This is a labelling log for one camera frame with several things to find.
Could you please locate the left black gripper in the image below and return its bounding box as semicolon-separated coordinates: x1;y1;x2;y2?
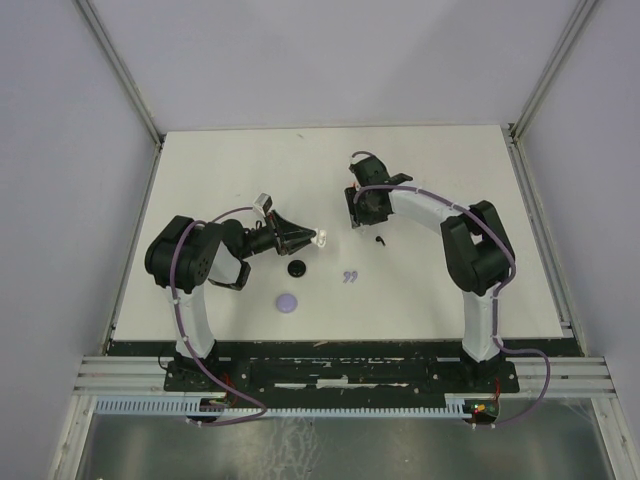
239;210;317;259

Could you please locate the white earbud charging case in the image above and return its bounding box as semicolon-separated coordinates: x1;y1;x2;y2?
311;229;327;248

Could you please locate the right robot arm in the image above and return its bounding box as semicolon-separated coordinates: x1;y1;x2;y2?
345;151;516;391

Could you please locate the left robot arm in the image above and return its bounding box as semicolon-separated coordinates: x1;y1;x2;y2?
144;210;327;390

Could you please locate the purple earbud charging case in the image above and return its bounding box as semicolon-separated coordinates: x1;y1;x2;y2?
275;293;298;314

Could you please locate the right circuit board with leds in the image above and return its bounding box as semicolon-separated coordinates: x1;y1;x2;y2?
470;400;500;423

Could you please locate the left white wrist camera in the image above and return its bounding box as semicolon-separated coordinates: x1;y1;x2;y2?
252;193;273;217

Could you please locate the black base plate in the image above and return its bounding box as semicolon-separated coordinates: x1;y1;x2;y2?
104;339;584;413

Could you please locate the right aluminium frame post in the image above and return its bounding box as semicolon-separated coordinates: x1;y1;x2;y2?
507;0;601;144

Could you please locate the aluminium frame post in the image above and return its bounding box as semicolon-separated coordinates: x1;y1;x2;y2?
74;0;166;146
507;0;601;144

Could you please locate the white slotted cable duct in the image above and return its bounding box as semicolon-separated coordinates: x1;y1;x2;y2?
93;396;474;416

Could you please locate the aluminium frame rail front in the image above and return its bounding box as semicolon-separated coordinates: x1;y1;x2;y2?
74;356;616;399

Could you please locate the left aluminium frame post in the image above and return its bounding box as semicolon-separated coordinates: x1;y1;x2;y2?
74;0;166;146

